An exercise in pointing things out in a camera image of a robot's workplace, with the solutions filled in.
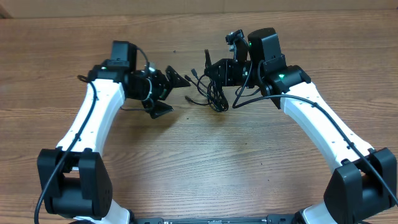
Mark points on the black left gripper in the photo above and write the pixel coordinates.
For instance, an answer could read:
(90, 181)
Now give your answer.
(173, 79)

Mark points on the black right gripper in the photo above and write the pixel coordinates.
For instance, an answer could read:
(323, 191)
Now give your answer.
(225, 79)

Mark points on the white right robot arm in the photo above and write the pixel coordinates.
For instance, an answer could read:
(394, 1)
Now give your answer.
(363, 179)

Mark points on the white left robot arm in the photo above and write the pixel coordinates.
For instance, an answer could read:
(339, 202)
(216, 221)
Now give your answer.
(74, 180)

